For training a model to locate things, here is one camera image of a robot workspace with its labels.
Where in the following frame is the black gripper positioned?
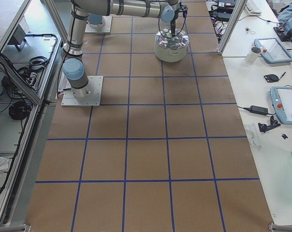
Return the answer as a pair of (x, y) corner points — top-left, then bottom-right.
(170, 14), (177, 38)

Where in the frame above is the glass pot lid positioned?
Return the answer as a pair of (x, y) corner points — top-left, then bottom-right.
(155, 27), (190, 50)

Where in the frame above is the pale green cooking pot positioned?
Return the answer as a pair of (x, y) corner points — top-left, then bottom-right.
(154, 41), (189, 63)

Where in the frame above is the white mug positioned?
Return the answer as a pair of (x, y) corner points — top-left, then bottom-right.
(245, 46), (262, 64)

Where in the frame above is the far blue teach pendant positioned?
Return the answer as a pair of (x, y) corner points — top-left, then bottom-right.
(254, 38), (292, 63)

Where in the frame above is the blue teach pendant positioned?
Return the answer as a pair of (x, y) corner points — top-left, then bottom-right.
(270, 87), (292, 125)
(254, 38), (292, 63)

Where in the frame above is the black small pouch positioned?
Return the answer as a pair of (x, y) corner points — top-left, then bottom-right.
(263, 74), (279, 83)

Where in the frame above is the black power adapter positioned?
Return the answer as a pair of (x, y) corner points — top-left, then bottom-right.
(249, 105), (269, 116)

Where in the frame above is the near blue teach pendant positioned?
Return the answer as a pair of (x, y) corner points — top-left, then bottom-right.
(270, 87), (292, 125)

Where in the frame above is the white power strip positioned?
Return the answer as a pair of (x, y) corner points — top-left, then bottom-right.
(26, 72), (39, 90)

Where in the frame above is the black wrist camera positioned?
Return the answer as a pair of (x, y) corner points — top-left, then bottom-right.
(178, 3), (188, 18)

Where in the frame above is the black braided right cable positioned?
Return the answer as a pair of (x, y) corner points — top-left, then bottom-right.
(158, 4), (188, 39)

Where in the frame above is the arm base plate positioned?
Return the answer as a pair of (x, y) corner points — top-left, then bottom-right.
(61, 76), (103, 107)
(85, 14), (112, 34)

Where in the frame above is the aluminium frame post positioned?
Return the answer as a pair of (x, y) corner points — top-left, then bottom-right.
(217, 0), (247, 55)

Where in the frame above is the coiled black cable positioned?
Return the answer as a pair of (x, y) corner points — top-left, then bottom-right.
(8, 100), (31, 121)

